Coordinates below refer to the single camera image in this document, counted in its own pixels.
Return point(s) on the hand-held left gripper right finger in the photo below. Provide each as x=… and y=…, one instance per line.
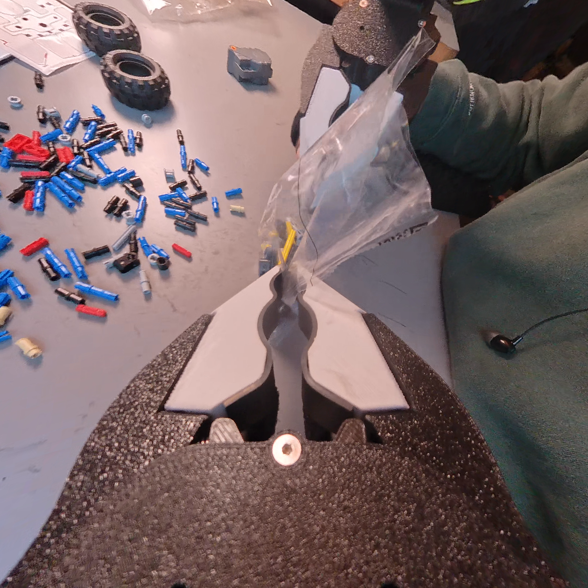
x=358, y=363

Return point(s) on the clear plastic bag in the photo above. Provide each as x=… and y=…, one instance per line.
x=358, y=184

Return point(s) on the white sticker sheet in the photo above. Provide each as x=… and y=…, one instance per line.
x=41, y=37

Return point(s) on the crumpled empty plastic bag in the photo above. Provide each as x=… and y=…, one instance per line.
x=202, y=7

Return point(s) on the pile of small toy parts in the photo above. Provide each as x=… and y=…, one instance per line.
x=73, y=175

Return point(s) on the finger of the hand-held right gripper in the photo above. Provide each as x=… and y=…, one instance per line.
x=326, y=96

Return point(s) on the grey toy part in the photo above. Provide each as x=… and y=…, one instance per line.
x=250, y=64

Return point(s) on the black toy tire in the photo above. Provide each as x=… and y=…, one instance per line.
x=87, y=32
x=115, y=87

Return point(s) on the black chair armrest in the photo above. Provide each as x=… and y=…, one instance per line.
x=459, y=197

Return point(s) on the grey desk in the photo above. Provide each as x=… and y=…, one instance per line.
x=220, y=119

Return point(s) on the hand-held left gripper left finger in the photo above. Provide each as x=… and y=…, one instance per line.
x=225, y=363

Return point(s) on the person's right forearm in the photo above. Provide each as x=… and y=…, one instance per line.
x=496, y=129

